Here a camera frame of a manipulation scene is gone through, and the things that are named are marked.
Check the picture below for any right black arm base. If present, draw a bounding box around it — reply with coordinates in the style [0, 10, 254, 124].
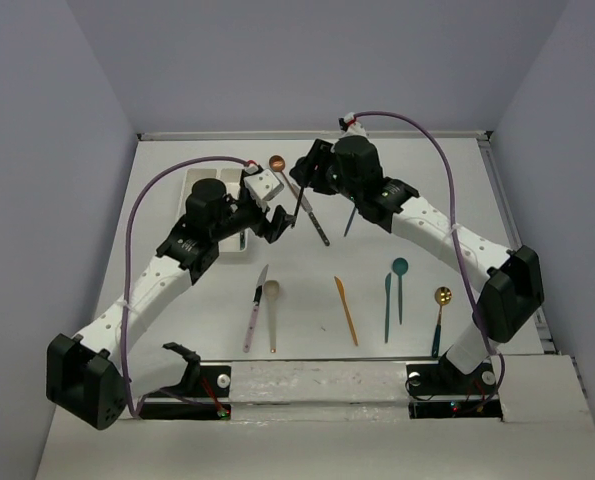
[405, 362, 503, 420]

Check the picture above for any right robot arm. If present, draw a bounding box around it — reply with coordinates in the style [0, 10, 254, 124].
[290, 135, 544, 392]

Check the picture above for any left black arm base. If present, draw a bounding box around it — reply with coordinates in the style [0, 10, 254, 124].
[139, 364, 232, 421]

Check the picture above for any steel knife pink handle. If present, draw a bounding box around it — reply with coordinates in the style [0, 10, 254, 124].
[243, 264, 269, 353]

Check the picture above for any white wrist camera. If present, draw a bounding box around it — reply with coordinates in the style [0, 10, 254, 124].
[338, 113, 368, 138]
[244, 169, 284, 209]

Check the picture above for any white utensil tray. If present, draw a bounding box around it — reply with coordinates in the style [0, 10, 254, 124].
[215, 168, 252, 261]
[178, 168, 218, 215]

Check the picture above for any black spoon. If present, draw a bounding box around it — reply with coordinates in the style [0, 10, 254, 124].
[290, 183, 303, 217]

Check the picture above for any white right utensil tray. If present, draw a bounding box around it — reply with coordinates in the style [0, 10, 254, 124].
[215, 168, 252, 261]

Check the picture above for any gold spoon teal handle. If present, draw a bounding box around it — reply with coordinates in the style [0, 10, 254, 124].
[431, 286, 452, 359]

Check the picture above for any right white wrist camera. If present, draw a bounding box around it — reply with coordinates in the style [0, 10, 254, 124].
[338, 113, 368, 138]

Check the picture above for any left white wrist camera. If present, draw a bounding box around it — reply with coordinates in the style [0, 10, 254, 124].
[244, 169, 284, 209]

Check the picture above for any orange plastic knife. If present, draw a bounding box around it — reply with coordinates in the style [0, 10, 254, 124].
[333, 276, 359, 347]

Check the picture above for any blue plastic knife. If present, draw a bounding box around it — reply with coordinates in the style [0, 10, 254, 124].
[343, 207, 357, 238]

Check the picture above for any teal plastic spoon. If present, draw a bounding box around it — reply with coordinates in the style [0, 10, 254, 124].
[392, 257, 409, 325]

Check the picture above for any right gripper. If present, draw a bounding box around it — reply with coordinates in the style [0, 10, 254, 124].
[291, 137, 362, 202]

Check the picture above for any teal plastic knife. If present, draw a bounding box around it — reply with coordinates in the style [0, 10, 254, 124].
[384, 273, 392, 344]

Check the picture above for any beige plastic spoon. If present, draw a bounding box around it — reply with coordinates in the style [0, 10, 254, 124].
[263, 280, 280, 354]

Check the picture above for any white left utensil tray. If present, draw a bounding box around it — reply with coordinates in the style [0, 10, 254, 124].
[178, 168, 218, 215]

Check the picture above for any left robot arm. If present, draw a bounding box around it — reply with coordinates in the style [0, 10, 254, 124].
[46, 170, 294, 430]

